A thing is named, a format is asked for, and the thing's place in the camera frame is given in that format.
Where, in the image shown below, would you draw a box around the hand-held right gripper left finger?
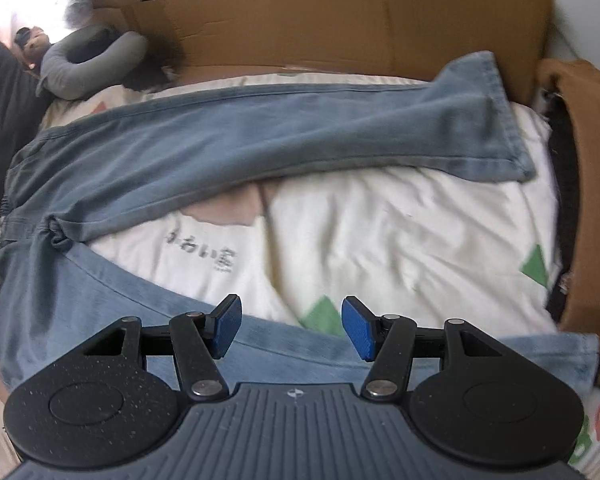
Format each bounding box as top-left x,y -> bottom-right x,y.
84,294 -> 243,402

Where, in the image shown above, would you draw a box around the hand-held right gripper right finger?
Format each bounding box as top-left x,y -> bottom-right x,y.
341,296 -> 503,403

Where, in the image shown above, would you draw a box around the blue denim jeans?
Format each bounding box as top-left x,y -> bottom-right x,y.
0,51 -> 600,403

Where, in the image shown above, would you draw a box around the cream printed bed sheet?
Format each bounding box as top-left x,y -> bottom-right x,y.
0,67 -> 600,480

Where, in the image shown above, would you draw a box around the black garment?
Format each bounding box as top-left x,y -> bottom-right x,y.
544,92 -> 582,323

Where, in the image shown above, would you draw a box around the black cloth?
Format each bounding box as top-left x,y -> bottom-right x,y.
121,35 -> 187,92

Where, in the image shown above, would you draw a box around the brown jacket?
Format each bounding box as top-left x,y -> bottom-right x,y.
534,58 -> 600,335

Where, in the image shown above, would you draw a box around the grey neck pillow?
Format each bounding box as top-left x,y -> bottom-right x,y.
35,25 -> 149,102

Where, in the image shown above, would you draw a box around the brown cardboard box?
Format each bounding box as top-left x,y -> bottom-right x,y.
89,0 -> 555,102

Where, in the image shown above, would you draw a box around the brown monkey plush toy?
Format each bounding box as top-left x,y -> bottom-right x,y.
14,25 -> 52,72

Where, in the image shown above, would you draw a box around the grey fluffy blanket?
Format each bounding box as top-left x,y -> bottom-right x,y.
61,0 -> 95,31

